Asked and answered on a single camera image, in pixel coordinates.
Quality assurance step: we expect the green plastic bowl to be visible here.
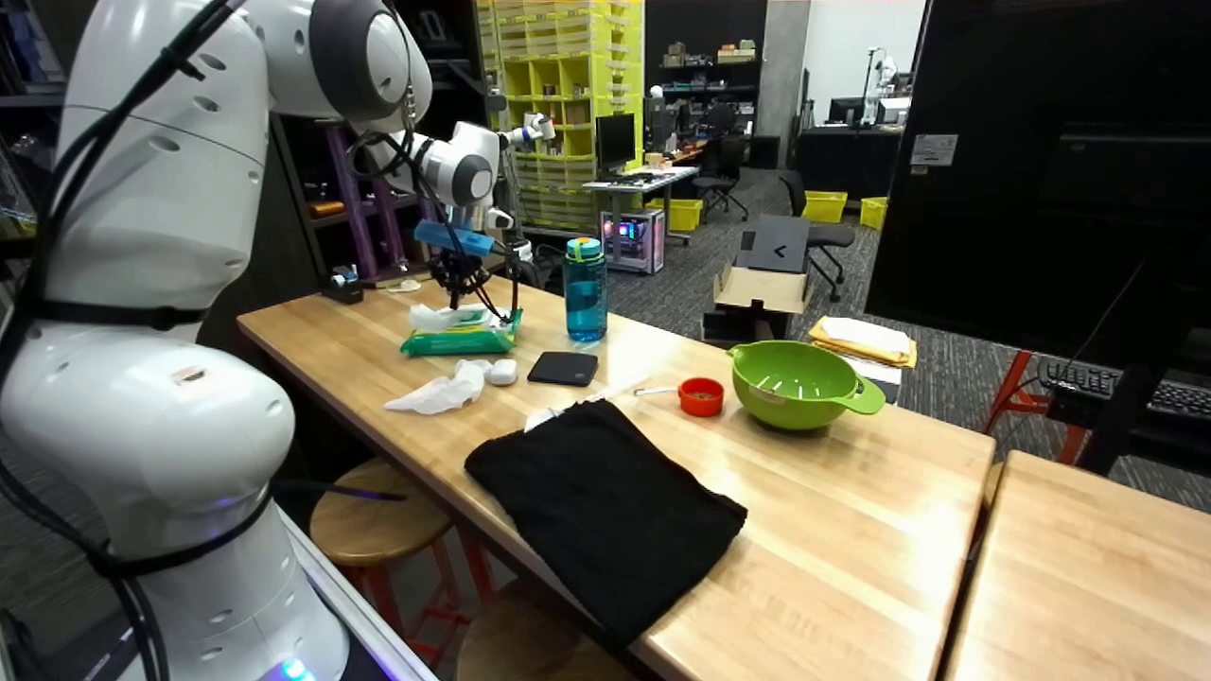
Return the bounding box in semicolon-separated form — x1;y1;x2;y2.
731;339;884;433

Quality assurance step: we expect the glowing computer case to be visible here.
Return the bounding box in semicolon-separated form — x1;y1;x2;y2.
600;212;667;276

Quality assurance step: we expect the yellow storage bin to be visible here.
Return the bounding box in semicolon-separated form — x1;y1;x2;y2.
802;188;846;223

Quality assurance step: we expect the small white round object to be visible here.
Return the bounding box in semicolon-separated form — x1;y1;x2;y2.
485;360;518;386

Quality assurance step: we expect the yellow envelope stack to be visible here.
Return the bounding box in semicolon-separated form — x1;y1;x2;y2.
808;318;914;367

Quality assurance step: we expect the small orange cup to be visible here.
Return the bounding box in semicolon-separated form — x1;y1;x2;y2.
676;380;722;415

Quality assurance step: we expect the black cloth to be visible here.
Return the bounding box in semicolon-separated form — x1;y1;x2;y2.
464;401;749;642

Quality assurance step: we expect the open cardboard box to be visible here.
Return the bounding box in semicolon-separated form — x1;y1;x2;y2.
702;264;808;346

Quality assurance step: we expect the loose white wipe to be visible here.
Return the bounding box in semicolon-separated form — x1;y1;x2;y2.
384;360;485;415

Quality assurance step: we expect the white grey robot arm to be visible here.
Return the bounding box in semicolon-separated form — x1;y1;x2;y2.
2;0;500;681

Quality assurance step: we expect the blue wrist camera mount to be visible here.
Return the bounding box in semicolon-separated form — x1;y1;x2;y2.
412;218;495;257

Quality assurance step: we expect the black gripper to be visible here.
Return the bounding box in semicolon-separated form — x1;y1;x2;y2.
430;250;502;323

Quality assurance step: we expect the round wooden stool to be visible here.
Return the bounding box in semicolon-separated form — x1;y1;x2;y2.
311;458;459;633

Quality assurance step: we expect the blue water bottle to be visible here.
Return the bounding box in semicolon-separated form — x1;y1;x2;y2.
562;235;605;346

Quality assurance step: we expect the black smartphone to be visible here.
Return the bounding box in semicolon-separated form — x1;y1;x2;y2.
528;353;596;386

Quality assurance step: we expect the yellow drawer cabinet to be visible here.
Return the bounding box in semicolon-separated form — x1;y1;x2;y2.
474;0;645;232

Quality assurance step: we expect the black monitor panel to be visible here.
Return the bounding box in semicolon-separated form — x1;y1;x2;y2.
865;0;1211;367

